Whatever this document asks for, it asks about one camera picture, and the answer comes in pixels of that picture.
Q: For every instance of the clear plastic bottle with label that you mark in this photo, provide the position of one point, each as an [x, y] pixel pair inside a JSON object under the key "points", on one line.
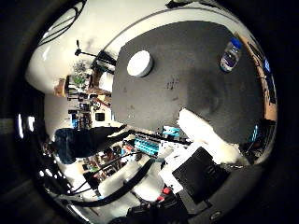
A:
{"points": [[230, 56]]}

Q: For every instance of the small teal box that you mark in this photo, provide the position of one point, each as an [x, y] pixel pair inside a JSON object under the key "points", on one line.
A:
{"points": [[171, 131]]}

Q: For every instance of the teal plastic rack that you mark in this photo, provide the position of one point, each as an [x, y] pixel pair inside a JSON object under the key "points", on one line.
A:
{"points": [[146, 146]]}

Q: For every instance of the white round lid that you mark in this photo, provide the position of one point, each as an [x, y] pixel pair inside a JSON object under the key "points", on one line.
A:
{"points": [[139, 63]]}

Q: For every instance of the person in dark clothes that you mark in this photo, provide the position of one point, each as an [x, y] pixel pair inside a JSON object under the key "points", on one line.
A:
{"points": [[81, 143]]}

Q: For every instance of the green potted plant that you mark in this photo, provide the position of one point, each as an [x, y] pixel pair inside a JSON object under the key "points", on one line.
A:
{"points": [[79, 77]]}

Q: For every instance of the wooden side desk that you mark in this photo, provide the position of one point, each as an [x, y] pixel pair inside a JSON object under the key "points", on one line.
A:
{"points": [[269, 102]]}

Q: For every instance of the black camera tripod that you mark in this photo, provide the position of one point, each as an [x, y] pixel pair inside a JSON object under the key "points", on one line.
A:
{"points": [[93, 56]]}

